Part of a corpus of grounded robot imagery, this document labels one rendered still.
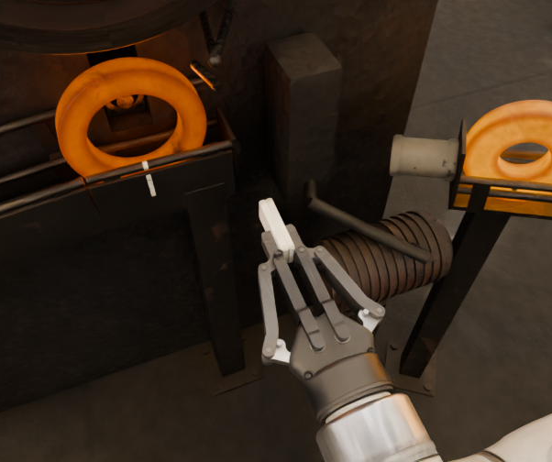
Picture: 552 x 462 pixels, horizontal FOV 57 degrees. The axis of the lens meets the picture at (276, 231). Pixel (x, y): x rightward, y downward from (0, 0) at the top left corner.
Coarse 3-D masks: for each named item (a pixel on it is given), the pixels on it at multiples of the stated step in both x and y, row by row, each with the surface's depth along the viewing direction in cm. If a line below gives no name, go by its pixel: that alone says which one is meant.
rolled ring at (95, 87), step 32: (96, 64) 58; (128, 64) 58; (160, 64) 60; (64, 96) 58; (96, 96) 57; (160, 96) 61; (192, 96) 62; (64, 128) 59; (192, 128) 66; (96, 160) 64; (128, 160) 69
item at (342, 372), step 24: (336, 336) 47; (360, 336) 47; (312, 360) 46; (336, 360) 46; (360, 360) 44; (312, 384) 44; (336, 384) 43; (360, 384) 42; (384, 384) 43; (312, 408) 45; (336, 408) 42
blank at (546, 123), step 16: (496, 112) 65; (512, 112) 63; (528, 112) 62; (544, 112) 62; (480, 128) 66; (496, 128) 64; (512, 128) 64; (528, 128) 63; (544, 128) 63; (480, 144) 67; (496, 144) 66; (512, 144) 66; (544, 144) 64; (480, 160) 69; (496, 160) 68; (544, 160) 69; (480, 176) 71; (496, 176) 70; (512, 176) 70; (528, 176) 69; (544, 176) 68; (544, 192) 70
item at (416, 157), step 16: (400, 144) 71; (416, 144) 71; (432, 144) 70; (448, 144) 70; (400, 160) 71; (416, 160) 71; (432, 160) 70; (448, 160) 69; (432, 176) 72; (448, 176) 70
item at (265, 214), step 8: (264, 200) 56; (264, 208) 55; (264, 216) 55; (272, 216) 55; (264, 224) 56; (272, 224) 54; (272, 232) 54; (280, 232) 53; (280, 240) 53; (280, 248) 52
